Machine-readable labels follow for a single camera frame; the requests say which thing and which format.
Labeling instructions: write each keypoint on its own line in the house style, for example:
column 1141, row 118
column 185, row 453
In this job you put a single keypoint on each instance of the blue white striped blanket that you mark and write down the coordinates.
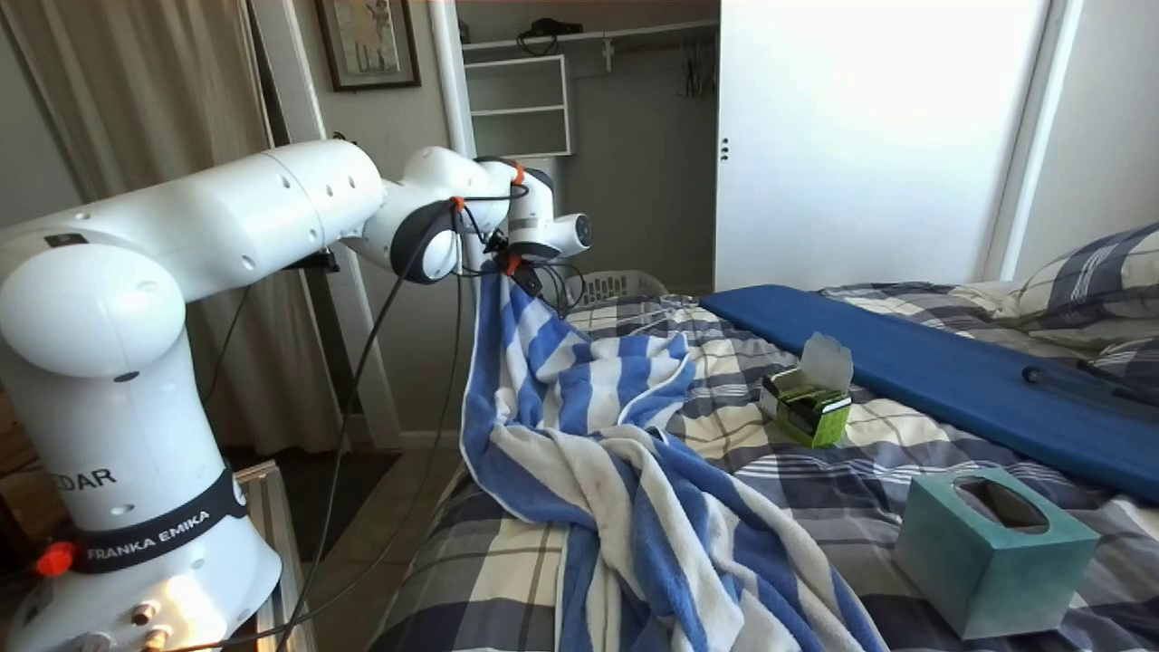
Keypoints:
column 664, row 553

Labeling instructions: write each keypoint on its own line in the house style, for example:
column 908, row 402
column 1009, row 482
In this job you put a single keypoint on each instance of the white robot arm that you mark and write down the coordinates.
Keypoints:
column 98, row 366

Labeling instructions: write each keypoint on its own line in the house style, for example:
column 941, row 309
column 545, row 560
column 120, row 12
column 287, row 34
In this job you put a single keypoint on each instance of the plaid bed cover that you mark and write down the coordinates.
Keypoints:
column 490, row 581

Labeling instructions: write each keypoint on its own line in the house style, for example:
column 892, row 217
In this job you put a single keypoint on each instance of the white laundry basket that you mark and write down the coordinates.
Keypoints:
column 610, row 286

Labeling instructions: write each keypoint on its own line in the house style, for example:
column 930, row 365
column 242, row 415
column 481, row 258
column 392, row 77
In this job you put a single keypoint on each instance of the white closet shelf unit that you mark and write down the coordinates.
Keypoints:
column 520, row 106

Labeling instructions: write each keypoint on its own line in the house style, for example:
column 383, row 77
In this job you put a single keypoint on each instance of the green white small box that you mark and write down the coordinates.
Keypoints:
column 814, row 397

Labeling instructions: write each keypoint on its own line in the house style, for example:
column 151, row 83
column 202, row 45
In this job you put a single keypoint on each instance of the white closet door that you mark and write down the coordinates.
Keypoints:
column 865, row 139

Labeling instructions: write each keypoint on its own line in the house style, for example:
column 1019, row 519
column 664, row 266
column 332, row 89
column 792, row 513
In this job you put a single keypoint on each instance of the teal tissue box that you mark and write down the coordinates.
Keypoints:
column 991, row 553

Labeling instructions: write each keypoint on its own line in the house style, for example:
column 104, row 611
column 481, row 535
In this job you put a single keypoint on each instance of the beige curtain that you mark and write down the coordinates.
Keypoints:
column 158, row 89

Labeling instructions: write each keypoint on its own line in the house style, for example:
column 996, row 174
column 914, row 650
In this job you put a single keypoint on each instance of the plaid pillow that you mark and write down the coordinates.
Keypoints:
column 1102, row 295

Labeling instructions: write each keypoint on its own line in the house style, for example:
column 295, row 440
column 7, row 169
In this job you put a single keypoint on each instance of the blue ironing board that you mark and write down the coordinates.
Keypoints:
column 1047, row 409

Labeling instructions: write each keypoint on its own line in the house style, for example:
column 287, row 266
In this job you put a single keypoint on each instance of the black camera tripod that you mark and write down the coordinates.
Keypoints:
column 295, row 118

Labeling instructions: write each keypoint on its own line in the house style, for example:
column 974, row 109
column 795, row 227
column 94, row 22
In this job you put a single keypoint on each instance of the framed wall picture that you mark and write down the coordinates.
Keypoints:
column 371, row 45

